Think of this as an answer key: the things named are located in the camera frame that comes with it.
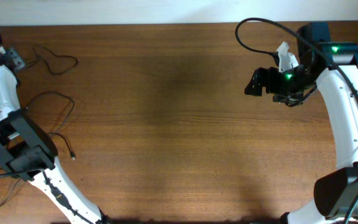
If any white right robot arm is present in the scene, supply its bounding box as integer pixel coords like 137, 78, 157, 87
244, 22, 358, 223

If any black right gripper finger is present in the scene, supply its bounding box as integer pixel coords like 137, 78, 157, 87
244, 80, 264, 96
252, 67, 270, 83

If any black cable with silver USB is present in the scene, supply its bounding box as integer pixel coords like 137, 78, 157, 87
25, 91, 77, 161

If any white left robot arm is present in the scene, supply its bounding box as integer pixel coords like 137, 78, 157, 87
0, 33, 110, 223

